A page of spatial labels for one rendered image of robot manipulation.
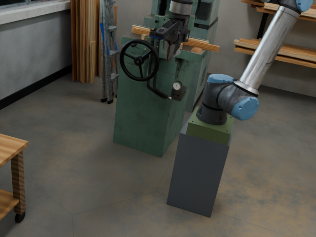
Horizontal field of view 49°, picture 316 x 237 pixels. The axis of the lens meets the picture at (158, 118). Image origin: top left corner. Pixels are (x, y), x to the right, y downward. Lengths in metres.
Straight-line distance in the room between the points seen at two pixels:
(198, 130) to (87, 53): 2.22
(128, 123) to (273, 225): 1.30
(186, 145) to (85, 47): 2.20
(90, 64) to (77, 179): 1.79
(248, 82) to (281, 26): 0.32
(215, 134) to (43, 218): 1.13
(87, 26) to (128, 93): 1.40
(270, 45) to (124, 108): 1.31
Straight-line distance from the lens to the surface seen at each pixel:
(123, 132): 2.83
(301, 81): 4.97
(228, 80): 1.98
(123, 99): 2.71
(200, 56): 2.40
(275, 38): 1.89
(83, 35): 3.89
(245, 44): 4.35
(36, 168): 2.61
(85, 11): 3.87
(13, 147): 1.87
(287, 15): 1.90
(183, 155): 2.12
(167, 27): 1.46
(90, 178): 2.50
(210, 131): 2.01
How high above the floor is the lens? 1.53
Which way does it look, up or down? 27 degrees down
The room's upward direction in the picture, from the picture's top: 9 degrees clockwise
